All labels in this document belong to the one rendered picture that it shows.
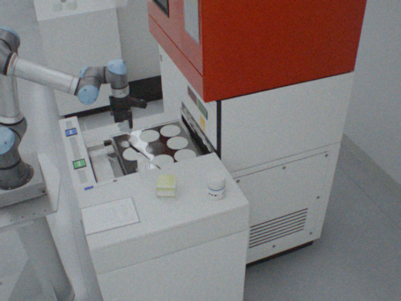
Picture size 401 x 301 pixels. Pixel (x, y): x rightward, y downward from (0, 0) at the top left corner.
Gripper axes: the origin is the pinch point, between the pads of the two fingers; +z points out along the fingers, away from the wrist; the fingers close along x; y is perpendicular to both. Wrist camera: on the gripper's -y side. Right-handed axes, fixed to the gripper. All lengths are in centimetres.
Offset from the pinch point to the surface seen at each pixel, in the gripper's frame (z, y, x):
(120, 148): 11.2, 5.1, -4.6
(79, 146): 5.2, 23.8, -6.3
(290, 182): 37, -72, 26
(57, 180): 19.2, 37.3, -4.1
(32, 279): 84, 67, -7
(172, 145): 11.3, -18.2, 3.6
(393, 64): 15, -181, -21
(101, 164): 13.2, 16.0, 1.0
